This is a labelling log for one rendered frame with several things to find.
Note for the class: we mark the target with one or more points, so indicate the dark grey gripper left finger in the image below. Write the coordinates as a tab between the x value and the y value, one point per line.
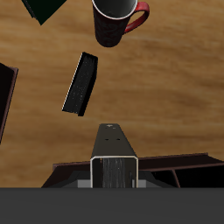
83	183

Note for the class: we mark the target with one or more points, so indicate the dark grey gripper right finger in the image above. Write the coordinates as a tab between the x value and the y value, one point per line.
142	183

